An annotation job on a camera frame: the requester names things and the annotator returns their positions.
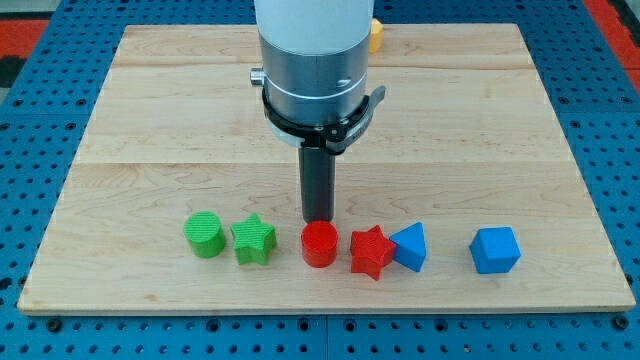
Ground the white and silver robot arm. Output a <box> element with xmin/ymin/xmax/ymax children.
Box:
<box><xmin>251</xmin><ymin>0</ymin><xmax>384</xmax><ymax>153</ymax></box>

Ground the red star block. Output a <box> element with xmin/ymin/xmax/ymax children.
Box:
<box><xmin>350</xmin><ymin>225</ymin><xmax>396</xmax><ymax>281</ymax></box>

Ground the green star block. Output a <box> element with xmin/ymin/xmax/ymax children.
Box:
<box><xmin>230</xmin><ymin>213</ymin><xmax>277</xmax><ymax>266</ymax></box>

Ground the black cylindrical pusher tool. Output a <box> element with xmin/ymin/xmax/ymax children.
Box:
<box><xmin>298</xmin><ymin>147</ymin><xmax>335</xmax><ymax>223</ymax></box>

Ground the red cylinder block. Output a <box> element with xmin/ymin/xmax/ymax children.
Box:
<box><xmin>301</xmin><ymin>221</ymin><xmax>339</xmax><ymax>268</ymax></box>

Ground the blue triangular prism block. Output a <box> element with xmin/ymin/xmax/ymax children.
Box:
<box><xmin>389</xmin><ymin>222</ymin><xmax>427</xmax><ymax>272</ymax></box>

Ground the green cylinder block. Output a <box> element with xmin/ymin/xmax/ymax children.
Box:
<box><xmin>183</xmin><ymin>211</ymin><xmax>226</xmax><ymax>258</ymax></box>

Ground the light wooden board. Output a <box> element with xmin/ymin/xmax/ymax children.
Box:
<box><xmin>18</xmin><ymin>24</ymin><xmax>636</xmax><ymax>316</ymax></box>

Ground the yellow block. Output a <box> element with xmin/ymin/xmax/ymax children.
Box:
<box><xmin>368</xmin><ymin>18</ymin><xmax>384</xmax><ymax>54</ymax></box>

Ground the blue cube block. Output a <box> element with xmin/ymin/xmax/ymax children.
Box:
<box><xmin>469</xmin><ymin>227</ymin><xmax>521</xmax><ymax>274</ymax></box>

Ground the black clamp ring with lever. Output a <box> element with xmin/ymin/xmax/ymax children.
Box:
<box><xmin>261</xmin><ymin>85</ymin><xmax>387</xmax><ymax>156</ymax></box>

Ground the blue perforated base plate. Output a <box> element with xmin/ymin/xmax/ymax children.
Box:
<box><xmin>1</xmin><ymin>0</ymin><xmax>639</xmax><ymax>359</ymax></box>

